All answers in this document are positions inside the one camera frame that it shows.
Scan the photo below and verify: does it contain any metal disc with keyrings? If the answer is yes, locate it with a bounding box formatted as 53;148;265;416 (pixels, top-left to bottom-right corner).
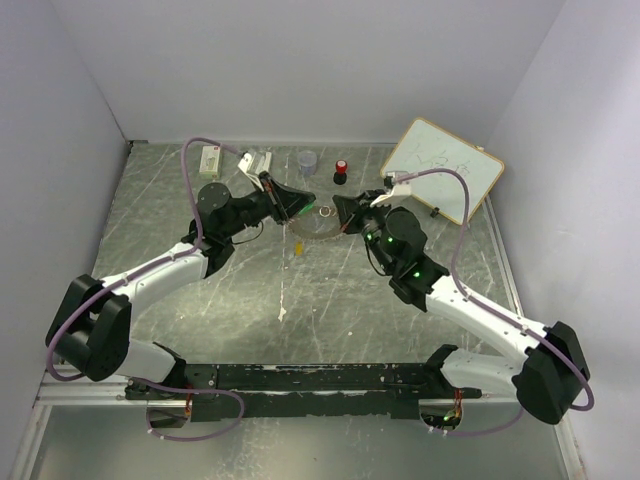
288;205;342;241

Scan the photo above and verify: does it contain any key with green tag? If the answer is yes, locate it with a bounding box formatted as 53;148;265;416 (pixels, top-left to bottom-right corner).
298;202;315;215

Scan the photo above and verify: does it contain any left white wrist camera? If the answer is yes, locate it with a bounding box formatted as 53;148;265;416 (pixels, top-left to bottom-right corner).
238;150;270;190

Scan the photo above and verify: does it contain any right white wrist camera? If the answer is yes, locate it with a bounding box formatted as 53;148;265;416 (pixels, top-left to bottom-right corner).
370;171;412;208

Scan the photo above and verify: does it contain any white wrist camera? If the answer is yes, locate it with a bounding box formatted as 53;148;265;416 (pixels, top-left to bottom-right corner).
238;150;270;190
370;171;412;208

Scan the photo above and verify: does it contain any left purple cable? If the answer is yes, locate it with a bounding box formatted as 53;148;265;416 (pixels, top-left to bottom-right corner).
45;136;251;442

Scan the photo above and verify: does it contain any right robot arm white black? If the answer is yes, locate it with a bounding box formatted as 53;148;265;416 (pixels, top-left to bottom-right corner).
332;190;590;425

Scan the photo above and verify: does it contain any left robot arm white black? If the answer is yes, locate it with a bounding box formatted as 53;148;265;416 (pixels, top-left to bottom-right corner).
45;172;315;399

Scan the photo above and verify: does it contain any white stapler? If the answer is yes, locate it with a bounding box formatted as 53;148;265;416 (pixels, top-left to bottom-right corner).
255;151;272;173

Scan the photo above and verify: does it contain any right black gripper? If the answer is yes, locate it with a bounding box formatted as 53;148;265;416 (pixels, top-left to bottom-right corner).
333;189;395;273

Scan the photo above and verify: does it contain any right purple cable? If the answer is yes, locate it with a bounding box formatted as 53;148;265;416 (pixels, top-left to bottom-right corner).
389;168;596;437

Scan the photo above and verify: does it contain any green white staples box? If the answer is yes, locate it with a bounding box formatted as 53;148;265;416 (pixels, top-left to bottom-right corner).
199;145;221;179

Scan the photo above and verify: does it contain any clear jar of paperclips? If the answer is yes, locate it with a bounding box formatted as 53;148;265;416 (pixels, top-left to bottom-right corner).
297;150;318;177

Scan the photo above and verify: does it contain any aluminium frame rail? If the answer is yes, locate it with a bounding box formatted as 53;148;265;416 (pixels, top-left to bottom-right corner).
35;371;148;406

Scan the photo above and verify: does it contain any purple cable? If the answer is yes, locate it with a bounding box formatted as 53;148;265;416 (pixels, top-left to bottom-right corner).
45;136;251;442
389;168;596;437

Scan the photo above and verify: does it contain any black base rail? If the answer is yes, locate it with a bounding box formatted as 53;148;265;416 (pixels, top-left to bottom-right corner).
124;362;484;424

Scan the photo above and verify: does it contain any red black stamp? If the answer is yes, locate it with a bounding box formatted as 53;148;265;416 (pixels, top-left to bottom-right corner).
333;159;348;185

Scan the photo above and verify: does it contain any small whiteboard yellow frame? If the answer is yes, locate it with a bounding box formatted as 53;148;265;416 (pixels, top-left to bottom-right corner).
380;118;505;225

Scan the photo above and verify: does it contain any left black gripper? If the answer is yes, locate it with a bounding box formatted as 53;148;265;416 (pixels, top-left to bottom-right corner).
221;171;316;239

